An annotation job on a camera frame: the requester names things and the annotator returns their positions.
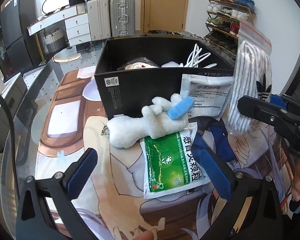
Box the green medicine sachet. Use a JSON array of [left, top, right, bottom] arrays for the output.
[[140, 122, 211, 199]]

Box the adidas zip bag of laces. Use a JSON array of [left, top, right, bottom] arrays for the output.
[[228, 21, 272, 134]]

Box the white printed pouch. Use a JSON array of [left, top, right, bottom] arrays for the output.
[[180, 74, 234, 120]]

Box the white plush toy blue ear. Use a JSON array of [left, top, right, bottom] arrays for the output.
[[101, 93, 194, 148]]

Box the white charging cable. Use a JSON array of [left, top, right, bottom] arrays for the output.
[[184, 43, 218, 68]]

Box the zip bag with red seal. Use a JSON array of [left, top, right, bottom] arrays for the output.
[[117, 57, 159, 70]]

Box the black storage box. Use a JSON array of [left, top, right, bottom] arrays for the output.
[[95, 34, 234, 119]]

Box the shoe rack with shoes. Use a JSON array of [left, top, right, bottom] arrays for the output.
[[204, 0, 256, 59]]

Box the woven laundry basket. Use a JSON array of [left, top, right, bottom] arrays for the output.
[[44, 28, 66, 54]]

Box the black refrigerator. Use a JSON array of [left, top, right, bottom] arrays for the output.
[[0, 0, 42, 75]]

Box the white drawer desk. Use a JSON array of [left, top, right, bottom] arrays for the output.
[[27, 3, 92, 46]]

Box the white suitcase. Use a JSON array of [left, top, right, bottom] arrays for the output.
[[87, 0, 111, 41]]

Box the silver suitcase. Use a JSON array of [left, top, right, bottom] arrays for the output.
[[109, 0, 135, 37]]

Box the wooden door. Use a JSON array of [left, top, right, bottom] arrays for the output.
[[140, 0, 189, 34]]

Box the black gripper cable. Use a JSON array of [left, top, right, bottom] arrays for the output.
[[0, 87, 22, 205]]

